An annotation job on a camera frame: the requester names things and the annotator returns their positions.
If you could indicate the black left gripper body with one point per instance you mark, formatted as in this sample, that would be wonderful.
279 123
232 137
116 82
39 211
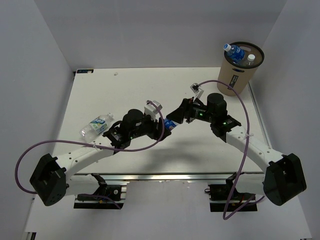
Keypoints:
147 127

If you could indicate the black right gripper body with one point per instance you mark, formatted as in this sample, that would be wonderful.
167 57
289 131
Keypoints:
199 112

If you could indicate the Pepsi-label bottle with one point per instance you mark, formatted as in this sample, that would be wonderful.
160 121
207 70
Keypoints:
170 124

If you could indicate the green-label bottle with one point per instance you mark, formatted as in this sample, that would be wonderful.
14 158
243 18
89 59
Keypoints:
96 127

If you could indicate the blue-label bottle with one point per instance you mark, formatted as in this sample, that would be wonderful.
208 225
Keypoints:
234 52

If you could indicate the white-cap water bottle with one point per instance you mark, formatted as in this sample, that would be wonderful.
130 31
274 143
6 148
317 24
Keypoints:
250 60

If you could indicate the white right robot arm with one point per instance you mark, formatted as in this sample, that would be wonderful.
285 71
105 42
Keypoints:
282 176

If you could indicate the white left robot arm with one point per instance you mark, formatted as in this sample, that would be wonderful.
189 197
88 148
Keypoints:
55 177

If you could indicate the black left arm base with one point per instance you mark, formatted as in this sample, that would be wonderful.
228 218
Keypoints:
105 195

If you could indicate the brown cylindrical paper bin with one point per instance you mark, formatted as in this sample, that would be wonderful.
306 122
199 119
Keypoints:
234 77

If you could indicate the small blue table label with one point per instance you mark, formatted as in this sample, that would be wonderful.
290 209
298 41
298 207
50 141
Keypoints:
85 71

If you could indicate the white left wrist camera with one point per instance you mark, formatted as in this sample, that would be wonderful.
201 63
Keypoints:
152 108

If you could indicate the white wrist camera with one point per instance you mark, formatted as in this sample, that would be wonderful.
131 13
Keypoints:
152 108
195 87

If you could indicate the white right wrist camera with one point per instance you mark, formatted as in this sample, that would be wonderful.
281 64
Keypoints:
195 87

